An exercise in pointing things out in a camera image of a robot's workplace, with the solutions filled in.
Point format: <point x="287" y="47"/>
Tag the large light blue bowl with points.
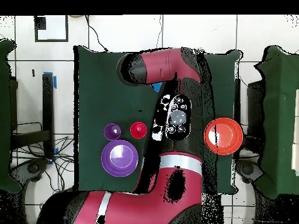
<point x="157" y="86"/>

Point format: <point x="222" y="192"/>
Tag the large orange bowl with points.
<point x="225" y="136"/>

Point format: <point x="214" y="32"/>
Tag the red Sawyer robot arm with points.
<point x="151" y="205"/>

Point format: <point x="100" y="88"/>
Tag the red cup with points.
<point x="138" y="130"/>

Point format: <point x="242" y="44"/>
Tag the purple cup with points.
<point x="112" y="131"/>

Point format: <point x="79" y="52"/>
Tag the purple bowl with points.
<point x="119" y="158"/>

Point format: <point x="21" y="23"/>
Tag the dark green table cloth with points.
<point x="98" y="93"/>

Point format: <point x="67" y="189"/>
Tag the black equipment stand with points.
<point x="255" y="105"/>
<point x="48" y="105"/>

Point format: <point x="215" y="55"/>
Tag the green clothed side table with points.
<point x="4" y="93"/>
<point x="280" y="116"/>

